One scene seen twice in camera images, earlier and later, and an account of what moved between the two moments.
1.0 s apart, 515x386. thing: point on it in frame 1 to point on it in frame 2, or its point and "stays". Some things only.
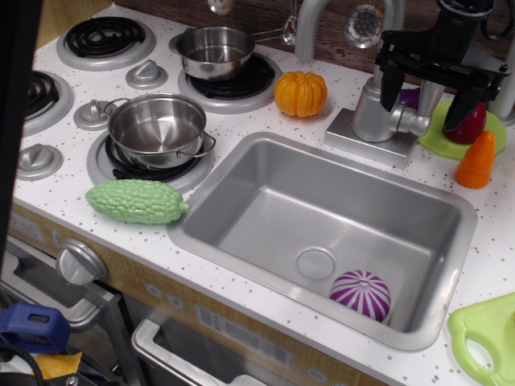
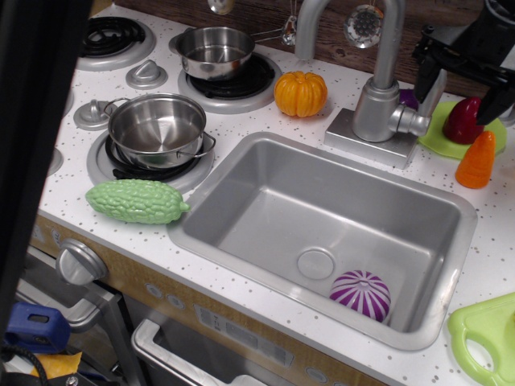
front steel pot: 155,129 stays
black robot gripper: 443,52 to 480,51
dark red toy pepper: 468,131 stays
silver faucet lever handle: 430,95 stays
